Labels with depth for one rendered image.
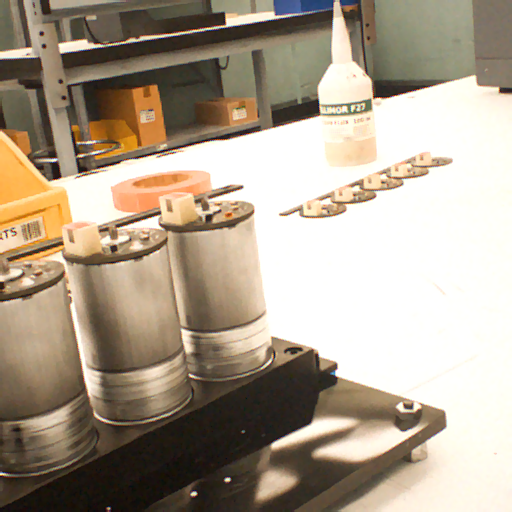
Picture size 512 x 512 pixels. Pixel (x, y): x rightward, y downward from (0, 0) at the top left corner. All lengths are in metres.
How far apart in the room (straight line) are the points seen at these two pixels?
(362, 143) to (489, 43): 0.26
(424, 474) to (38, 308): 0.10
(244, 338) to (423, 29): 6.02
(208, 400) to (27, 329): 0.05
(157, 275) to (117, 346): 0.02
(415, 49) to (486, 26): 5.49
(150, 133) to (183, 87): 0.70
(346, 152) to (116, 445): 0.39
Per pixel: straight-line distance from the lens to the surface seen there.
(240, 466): 0.21
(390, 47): 6.44
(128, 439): 0.21
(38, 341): 0.20
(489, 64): 0.81
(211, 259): 0.22
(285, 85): 6.01
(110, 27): 2.95
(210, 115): 5.31
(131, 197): 0.53
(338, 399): 0.24
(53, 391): 0.20
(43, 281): 0.20
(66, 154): 2.79
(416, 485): 0.22
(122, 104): 4.93
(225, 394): 0.23
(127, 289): 0.21
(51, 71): 2.73
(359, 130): 0.57
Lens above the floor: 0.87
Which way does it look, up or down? 16 degrees down
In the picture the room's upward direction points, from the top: 8 degrees counter-clockwise
